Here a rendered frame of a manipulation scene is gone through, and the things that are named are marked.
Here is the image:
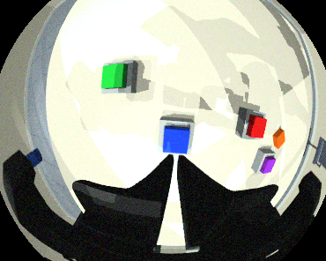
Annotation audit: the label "purple button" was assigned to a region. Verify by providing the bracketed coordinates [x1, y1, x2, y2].
[251, 148, 277, 174]

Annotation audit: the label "orange block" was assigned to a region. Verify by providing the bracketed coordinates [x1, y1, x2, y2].
[272, 128, 285, 149]

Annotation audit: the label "green button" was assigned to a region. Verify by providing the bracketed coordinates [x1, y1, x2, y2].
[100, 60, 138, 94]

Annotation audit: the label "blue button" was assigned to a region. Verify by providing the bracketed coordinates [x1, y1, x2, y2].
[159, 116, 196, 155]

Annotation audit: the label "red button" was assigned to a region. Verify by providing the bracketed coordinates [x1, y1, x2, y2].
[234, 107, 266, 141]

